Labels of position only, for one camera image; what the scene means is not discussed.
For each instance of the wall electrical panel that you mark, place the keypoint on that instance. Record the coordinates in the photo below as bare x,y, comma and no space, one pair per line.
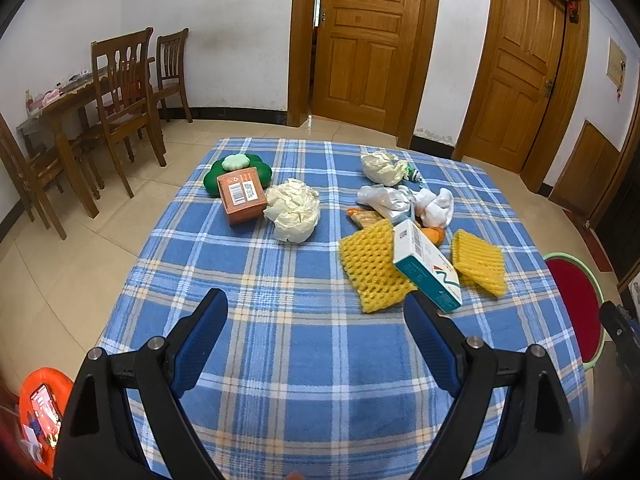
616,68

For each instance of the small green white wrapper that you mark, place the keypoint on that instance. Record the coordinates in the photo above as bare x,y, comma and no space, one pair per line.
413,175

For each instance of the near wooden chair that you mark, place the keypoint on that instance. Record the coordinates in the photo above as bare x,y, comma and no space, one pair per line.
124,98

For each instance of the white cloth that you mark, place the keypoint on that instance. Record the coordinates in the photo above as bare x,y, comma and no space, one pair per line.
434,210

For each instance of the wooden dining table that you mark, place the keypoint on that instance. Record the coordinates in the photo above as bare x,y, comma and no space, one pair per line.
68,116

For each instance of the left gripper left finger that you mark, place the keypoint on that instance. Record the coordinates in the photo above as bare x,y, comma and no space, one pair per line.
193,338

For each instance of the yellow foam net large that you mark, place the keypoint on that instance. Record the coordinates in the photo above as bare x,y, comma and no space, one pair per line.
367,259

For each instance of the white teal medicine box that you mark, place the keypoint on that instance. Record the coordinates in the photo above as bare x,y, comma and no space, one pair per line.
421,262

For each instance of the yellow foam net small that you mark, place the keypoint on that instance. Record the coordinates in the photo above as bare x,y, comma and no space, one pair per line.
479,261

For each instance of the foreground wooden chair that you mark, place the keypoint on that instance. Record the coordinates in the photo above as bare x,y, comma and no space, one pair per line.
30,177

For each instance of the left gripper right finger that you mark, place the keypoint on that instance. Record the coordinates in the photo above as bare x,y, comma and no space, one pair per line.
439,341

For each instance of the orange candy wrapper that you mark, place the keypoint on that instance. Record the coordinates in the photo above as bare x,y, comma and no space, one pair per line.
435,235

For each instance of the far wooden chair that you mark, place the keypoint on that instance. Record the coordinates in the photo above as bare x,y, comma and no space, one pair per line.
169,69

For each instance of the large crumpled cream paper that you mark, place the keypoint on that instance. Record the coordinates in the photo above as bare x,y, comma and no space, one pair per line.
294,210

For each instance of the orange plastic basket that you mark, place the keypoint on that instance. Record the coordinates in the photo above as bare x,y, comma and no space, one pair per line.
43,398

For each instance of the far crumpled cream paper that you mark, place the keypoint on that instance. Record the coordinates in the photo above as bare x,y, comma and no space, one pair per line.
383,168

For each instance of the blue plaid tablecloth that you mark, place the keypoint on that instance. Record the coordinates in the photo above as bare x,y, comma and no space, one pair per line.
300,378

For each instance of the green flower-shaped container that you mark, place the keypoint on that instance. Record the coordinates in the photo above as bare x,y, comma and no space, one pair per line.
236,162

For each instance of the right wooden door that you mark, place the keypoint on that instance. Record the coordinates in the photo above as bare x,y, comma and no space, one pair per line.
516,82

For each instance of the orange cardboard box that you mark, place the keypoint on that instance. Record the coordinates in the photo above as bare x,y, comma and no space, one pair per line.
242,195

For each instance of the orange snack bag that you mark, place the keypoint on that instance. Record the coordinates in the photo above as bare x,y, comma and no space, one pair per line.
363,218

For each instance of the low wooden cabinet door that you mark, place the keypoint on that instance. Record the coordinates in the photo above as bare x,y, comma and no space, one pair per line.
587,173

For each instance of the clear plastic bag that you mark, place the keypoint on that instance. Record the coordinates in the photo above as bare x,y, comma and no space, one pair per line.
394,204

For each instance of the left wooden door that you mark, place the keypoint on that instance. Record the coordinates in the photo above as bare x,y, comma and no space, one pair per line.
363,60

